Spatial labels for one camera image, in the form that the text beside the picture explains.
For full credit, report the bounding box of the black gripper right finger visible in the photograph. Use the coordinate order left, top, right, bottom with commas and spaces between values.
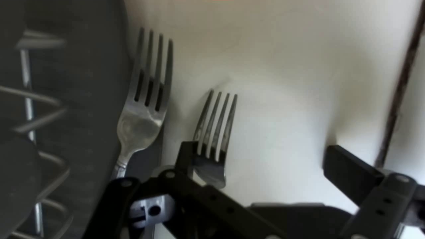
322, 143, 425, 239

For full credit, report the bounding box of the dark dish drying rack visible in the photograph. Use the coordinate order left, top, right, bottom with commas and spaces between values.
0, 0, 166, 239

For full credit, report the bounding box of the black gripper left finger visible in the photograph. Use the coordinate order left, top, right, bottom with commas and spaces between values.
84, 139, 290, 239

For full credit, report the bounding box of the silver metal fork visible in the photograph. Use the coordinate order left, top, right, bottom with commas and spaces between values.
111, 26, 176, 180
192, 88, 239, 189

